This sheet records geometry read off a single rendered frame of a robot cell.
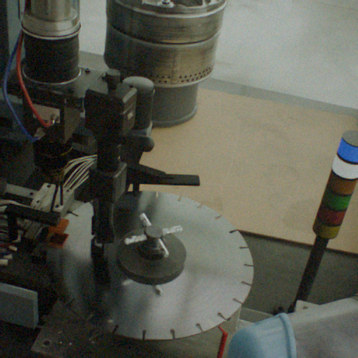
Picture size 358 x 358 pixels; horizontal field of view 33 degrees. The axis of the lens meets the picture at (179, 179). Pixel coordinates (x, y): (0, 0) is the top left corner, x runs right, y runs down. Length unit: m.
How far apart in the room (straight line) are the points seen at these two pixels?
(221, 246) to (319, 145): 0.75
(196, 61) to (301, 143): 0.38
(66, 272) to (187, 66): 0.74
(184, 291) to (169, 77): 0.72
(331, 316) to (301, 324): 0.03
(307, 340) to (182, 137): 1.22
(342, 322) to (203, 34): 1.13
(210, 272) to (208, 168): 0.58
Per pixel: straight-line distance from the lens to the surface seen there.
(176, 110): 1.63
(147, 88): 1.07
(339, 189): 1.01
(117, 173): 0.86
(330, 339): 0.46
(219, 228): 1.06
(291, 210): 1.46
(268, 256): 1.33
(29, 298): 0.87
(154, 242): 0.95
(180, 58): 1.52
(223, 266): 1.00
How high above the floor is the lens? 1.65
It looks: 37 degrees down
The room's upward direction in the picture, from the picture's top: 8 degrees clockwise
